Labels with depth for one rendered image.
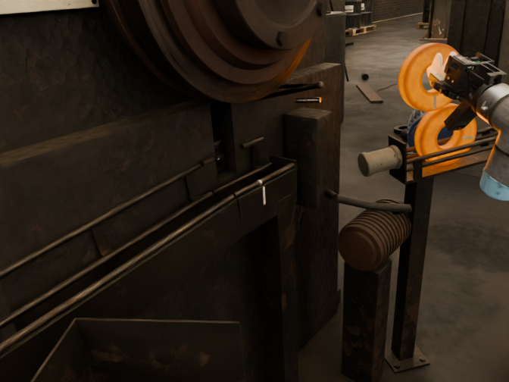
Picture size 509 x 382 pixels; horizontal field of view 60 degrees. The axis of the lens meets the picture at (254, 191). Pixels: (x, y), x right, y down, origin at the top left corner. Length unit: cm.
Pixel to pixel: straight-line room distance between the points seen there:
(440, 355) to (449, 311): 23
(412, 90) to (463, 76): 14
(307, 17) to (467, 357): 116
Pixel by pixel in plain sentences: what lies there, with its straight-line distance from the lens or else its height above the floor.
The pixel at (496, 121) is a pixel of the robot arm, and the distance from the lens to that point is 93.
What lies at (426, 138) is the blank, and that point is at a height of 72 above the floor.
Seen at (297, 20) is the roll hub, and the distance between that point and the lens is 80.
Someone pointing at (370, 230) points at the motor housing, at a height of 53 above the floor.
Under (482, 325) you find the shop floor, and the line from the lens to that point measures 172.
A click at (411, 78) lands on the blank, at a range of 110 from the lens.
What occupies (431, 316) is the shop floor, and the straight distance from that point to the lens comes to 171.
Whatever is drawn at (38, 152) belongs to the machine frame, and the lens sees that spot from 72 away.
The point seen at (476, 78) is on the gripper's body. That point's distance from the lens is 100.
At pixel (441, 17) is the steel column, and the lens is 969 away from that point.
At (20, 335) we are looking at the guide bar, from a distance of 69.
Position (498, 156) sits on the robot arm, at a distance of 94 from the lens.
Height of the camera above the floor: 107
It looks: 24 degrees down
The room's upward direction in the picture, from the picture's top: 4 degrees counter-clockwise
